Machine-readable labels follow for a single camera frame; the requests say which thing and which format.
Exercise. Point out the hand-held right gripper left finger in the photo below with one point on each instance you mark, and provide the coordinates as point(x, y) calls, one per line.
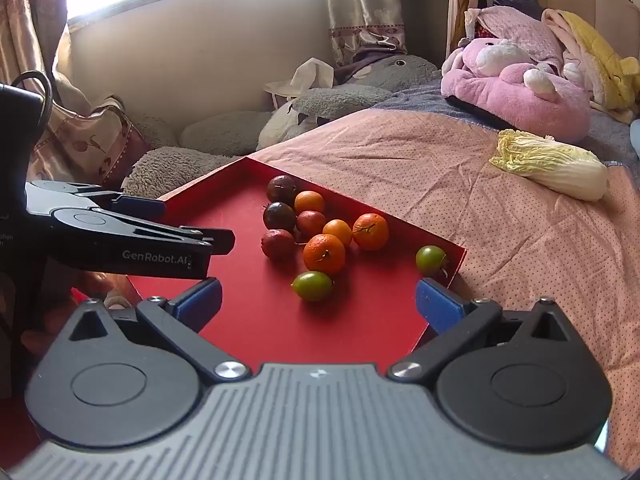
point(200, 304)

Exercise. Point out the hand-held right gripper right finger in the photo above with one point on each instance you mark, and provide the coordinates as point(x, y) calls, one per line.
point(437, 305)

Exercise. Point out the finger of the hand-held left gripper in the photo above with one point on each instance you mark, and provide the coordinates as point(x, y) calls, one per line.
point(142, 206)
point(220, 241)

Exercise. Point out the red tray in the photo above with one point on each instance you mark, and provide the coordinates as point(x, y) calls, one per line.
point(240, 270)

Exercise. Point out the green tomato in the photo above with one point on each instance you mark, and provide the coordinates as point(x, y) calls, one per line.
point(430, 258)
point(312, 285)

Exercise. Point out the red speckled plum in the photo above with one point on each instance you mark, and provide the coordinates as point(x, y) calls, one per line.
point(276, 243)
point(311, 223)

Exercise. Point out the dark brown tomato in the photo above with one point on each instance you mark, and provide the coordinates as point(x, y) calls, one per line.
point(278, 215)
point(281, 188)

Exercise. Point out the small smooth orange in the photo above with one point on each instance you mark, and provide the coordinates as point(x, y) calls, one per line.
point(337, 232)
point(309, 202)

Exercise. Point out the tangerine with stem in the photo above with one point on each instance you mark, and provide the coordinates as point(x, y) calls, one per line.
point(324, 254)
point(370, 231)

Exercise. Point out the patterned cloth bag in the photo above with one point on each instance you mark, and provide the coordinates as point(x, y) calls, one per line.
point(90, 145)

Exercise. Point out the napa cabbage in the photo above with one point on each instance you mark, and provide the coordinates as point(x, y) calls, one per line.
point(555, 170)

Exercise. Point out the grey plush toy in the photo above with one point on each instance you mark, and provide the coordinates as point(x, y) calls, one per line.
point(340, 100)

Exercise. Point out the white tote bag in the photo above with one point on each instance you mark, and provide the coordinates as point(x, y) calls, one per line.
point(310, 75)

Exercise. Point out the grey-blue blanket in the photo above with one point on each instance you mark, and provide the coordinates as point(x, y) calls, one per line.
point(415, 97)

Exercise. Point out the patterned curtain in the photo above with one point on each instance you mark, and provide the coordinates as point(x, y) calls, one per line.
point(360, 0)
point(25, 20)

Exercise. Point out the pink plush toy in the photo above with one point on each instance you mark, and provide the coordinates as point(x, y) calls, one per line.
point(500, 90)

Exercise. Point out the light blue blanket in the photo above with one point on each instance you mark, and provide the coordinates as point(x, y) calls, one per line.
point(636, 135)

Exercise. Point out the pink pillow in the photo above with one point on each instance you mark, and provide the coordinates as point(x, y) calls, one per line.
point(515, 25)

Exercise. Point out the yellow blanket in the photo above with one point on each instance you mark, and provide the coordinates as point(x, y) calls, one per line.
point(600, 55)

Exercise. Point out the cream hanging cloth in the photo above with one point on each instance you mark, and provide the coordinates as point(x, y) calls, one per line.
point(462, 0)

